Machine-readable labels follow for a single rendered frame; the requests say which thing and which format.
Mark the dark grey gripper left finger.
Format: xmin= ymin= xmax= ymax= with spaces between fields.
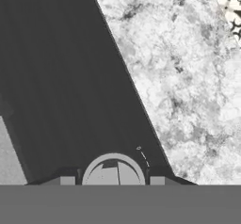
xmin=25 ymin=167 xmax=84 ymax=186

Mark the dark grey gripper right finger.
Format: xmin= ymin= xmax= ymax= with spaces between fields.
xmin=144 ymin=167 xmax=200 ymax=186

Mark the grey round stove knob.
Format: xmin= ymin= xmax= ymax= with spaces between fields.
xmin=81 ymin=152 xmax=147 ymax=186

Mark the dark grey stove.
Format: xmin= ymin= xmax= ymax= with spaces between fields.
xmin=0 ymin=0 xmax=175 ymax=185

